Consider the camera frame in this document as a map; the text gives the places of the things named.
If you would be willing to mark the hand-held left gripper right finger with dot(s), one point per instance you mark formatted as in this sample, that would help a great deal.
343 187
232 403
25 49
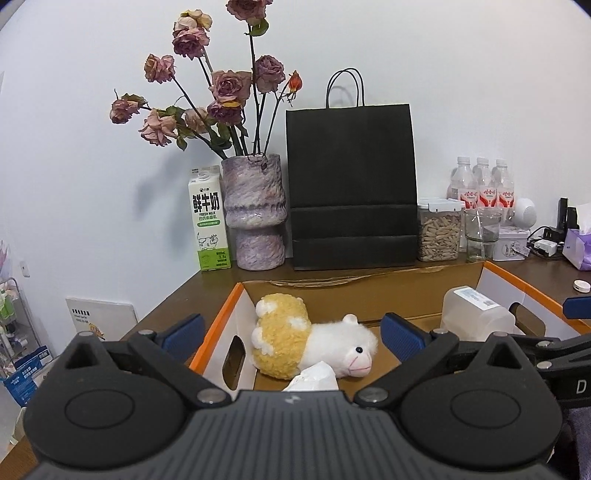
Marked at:
401 339

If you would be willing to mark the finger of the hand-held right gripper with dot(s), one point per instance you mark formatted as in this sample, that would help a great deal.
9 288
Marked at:
561 350
578 308

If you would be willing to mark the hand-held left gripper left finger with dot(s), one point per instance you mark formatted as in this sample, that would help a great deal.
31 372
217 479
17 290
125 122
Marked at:
184 331

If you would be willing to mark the orange red cardboard box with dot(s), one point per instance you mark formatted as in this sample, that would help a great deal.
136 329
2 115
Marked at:
323 300

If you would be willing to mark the wooden desktop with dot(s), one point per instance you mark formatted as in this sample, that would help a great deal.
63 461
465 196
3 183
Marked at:
194 295

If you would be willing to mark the small white round cap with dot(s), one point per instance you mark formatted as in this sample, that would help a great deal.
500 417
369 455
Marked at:
581 286

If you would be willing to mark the grey purple cloth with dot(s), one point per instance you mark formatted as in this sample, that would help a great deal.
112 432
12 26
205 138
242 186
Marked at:
575 438

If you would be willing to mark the purple tissue pack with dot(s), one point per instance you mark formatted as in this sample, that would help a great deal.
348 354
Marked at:
579 247

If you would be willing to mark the white charger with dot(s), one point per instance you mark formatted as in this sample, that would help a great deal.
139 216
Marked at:
545 247

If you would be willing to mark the translucent white plastic container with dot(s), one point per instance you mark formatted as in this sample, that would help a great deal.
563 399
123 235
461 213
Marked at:
466 314

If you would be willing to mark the white printed board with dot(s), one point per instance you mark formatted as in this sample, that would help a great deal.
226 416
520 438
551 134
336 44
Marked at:
101 318

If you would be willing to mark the white printed tin box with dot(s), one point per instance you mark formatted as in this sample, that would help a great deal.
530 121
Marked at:
510 244

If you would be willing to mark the black device stand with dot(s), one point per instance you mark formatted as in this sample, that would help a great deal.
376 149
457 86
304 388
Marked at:
565 214

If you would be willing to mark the crumpled white tissue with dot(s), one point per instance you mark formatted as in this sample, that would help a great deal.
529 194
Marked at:
314 376

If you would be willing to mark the yellow white plush sheep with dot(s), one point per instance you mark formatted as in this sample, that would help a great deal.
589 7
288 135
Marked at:
281 341

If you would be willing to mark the white round device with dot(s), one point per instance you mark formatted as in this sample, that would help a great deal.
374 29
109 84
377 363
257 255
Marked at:
525 212

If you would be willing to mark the clear seed storage container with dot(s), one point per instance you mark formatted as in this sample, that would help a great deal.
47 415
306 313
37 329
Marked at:
438 235

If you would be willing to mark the white green milk carton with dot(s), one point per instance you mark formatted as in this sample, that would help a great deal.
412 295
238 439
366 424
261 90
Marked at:
210 217

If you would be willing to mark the clear glass cup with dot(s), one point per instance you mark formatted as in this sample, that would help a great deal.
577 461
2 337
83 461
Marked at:
475 240

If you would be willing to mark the red label water bottle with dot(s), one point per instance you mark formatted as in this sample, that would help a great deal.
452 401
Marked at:
461 184
504 191
485 189

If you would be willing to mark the purple mottled ceramic vase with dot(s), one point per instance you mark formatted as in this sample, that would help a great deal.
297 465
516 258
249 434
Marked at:
254 203

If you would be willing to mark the black paper bag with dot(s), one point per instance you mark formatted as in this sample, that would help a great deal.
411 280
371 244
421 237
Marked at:
351 184

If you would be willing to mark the blue white box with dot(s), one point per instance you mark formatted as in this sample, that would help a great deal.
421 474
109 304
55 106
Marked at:
25 378

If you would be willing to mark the dried pink rose bouquet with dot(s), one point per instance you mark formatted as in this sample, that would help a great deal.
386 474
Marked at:
228 87

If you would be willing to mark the white wall socket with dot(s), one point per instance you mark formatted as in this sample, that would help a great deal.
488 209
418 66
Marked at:
24 269

